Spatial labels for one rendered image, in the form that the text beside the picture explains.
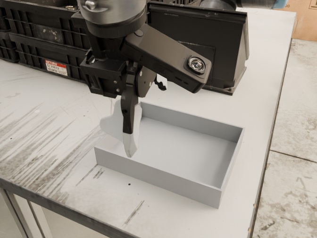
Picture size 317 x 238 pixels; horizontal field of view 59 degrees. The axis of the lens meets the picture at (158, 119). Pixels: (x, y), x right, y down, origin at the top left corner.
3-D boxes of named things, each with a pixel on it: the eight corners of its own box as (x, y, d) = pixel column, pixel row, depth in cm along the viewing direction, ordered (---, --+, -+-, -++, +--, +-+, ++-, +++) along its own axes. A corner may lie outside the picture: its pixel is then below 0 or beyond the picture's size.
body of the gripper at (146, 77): (114, 64, 45) (93, -9, 36) (163, 72, 43) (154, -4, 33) (91, 97, 41) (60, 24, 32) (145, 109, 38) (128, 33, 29)
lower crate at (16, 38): (153, 57, 107) (153, 26, 100) (105, 92, 85) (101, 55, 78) (73, 40, 122) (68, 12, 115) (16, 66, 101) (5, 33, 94)
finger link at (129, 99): (130, 125, 42) (136, 68, 39) (141, 128, 41) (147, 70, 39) (115, 134, 38) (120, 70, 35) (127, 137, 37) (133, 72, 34)
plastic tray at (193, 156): (241, 144, 66) (245, 127, 63) (218, 209, 51) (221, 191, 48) (140, 116, 75) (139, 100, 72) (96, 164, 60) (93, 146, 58)
